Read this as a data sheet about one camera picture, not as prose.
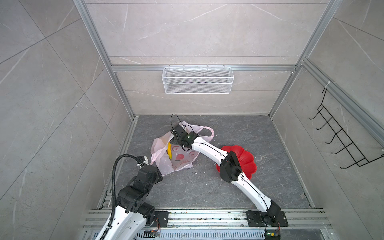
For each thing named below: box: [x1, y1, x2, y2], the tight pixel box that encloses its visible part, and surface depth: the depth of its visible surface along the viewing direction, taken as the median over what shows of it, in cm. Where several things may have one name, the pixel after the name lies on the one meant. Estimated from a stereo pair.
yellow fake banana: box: [167, 142, 173, 160], surface depth 99 cm
